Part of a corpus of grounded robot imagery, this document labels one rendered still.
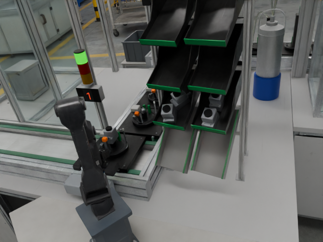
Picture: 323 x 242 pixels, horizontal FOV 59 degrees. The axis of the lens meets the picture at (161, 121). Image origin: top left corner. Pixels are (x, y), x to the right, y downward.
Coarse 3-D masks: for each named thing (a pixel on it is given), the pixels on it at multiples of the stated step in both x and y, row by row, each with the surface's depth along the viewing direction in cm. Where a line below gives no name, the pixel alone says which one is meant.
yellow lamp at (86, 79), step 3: (90, 72) 133; (81, 75) 131; (84, 75) 131; (87, 75) 131; (90, 75) 132; (81, 78) 133; (84, 78) 132; (87, 78) 132; (90, 78) 133; (84, 81) 132; (87, 81) 132; (90, 81) 133; (84, 84) 134; (87, 84) 133
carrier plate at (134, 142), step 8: (128, 136) 145; (136, 136) 144; (144, 136) 143; (128, 144) 140; (136, 144) 139; (128, 152) 134; (136, 152) 134; (112, 160) 131; (120, 160) 130; (128, 160) 130; (120, 168) 126; (128, 168) 127
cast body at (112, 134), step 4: (108, 128) 131; (112, 128) 132; (104, 132) 131; (108, 132) 130; (112, 132) 131; (116, 132) 134; (108, 136) 132; (112, 136) 131; (116, 136) 135; (108, 140) 131; (112, 140) 131
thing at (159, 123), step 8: (192, 72) 120; (184, 88) 117; (168, 96) 117; (192, 96) 108; (192, 104) 108; (160, 112) 114; (184, 112) 110; (160, 120) 112; (176, 120) 110; (184, 120) 108; (176, 128) 107; (184, 128) 105
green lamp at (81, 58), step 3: (84, 51) 127; (75, 54) 125; (78, 54) 125; (81, 54) 126; (84, 54) 127; (75, 57) 127; (78, 57) 126; (81, 57) 126; (84, 57) 127; (78, 60) 127; (81, 60) 127; (84, 60) 127; (87, 60) 130; (78, 63) 128; (81, 63) 128; (84, 63) 128
